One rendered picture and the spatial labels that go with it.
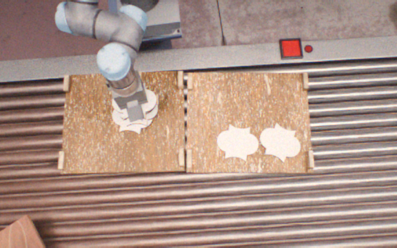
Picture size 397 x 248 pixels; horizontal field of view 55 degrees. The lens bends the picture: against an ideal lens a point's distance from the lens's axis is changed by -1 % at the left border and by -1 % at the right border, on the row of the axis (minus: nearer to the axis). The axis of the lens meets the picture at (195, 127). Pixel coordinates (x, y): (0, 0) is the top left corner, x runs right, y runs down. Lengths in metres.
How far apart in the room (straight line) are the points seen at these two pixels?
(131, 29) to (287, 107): 0.62
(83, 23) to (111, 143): 0.46
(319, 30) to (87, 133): 1.72
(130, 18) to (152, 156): 0.49
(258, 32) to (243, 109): 1.25
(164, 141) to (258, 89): 0.37
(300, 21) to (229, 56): 1.26
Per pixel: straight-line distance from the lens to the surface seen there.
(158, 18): 1.42
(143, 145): 1.28
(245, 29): 2.50
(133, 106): 1.09
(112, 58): 0.90
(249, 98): 1.32
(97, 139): 1.31
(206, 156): 1.26
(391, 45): 1.57
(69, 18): 1.01
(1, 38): 2.78
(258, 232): 1.26
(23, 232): 1.24
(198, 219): 1.25
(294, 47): 1.43
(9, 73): 1.53
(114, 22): 0.97
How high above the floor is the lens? 2.17
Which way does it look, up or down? 75 degrees down
